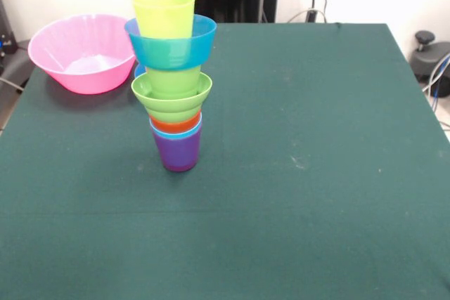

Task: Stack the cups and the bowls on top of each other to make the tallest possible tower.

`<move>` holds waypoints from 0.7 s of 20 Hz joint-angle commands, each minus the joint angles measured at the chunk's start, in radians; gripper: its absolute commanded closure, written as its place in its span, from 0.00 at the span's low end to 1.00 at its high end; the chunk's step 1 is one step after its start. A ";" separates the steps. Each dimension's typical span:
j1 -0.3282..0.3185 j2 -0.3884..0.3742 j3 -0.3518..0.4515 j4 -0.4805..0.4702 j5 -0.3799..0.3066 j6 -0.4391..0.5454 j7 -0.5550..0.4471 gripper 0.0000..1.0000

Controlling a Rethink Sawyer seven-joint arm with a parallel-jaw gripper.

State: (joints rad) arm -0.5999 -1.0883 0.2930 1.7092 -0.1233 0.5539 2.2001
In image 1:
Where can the blue cup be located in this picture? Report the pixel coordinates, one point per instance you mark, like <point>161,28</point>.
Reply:
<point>175,135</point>

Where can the purple cup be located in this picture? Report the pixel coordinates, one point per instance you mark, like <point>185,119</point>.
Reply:
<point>177,152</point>

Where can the orange cup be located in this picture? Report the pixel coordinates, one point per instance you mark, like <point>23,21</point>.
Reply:
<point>172,126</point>

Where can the green bowl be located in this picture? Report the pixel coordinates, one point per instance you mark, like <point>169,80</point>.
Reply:
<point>172,107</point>

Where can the blue bowl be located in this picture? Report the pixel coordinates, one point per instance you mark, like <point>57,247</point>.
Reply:
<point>139,71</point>
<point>168,54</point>

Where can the yellow-green cup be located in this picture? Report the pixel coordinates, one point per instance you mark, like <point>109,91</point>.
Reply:
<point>165,19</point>

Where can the dark green table cloth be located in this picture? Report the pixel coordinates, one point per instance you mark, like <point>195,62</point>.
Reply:
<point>225,226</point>

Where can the black plug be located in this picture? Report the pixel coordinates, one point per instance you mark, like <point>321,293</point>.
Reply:
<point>311,15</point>

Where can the large pink bowl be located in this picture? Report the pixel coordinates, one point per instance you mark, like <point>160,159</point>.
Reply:
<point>52,54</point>

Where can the black office chair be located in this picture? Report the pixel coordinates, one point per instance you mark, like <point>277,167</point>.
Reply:
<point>432,57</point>

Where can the black device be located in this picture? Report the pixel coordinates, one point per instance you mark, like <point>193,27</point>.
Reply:
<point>7,43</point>

